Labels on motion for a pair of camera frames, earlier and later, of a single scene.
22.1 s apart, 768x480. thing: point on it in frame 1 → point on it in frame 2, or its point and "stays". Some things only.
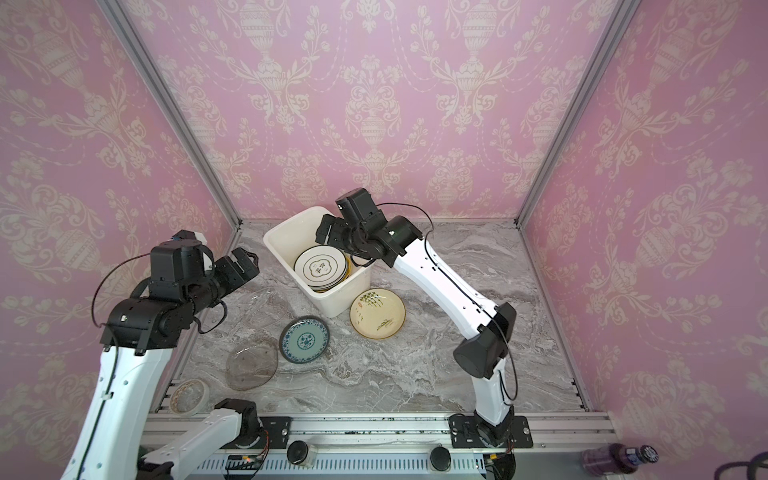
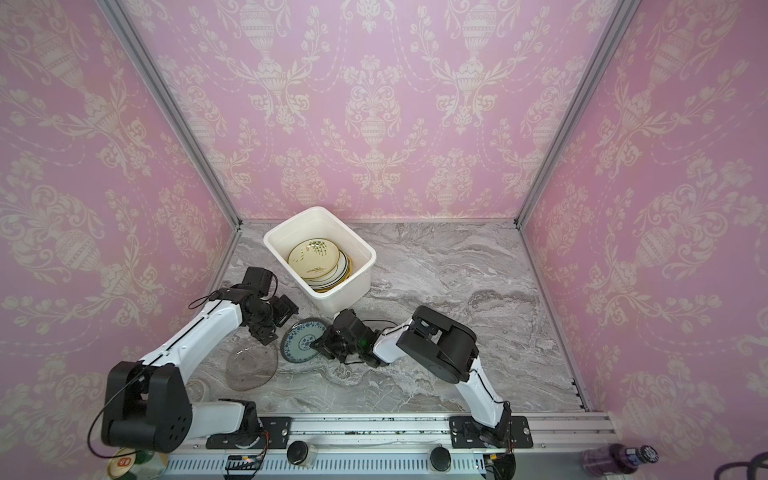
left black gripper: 236,275 → 286,307
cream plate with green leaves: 377,314 → 313,258
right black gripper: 330,230 → 335,341
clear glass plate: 251,366 stays
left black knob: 297,452 stays
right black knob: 440,458 stays
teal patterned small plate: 303,339 stays
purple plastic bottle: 617,458 stays
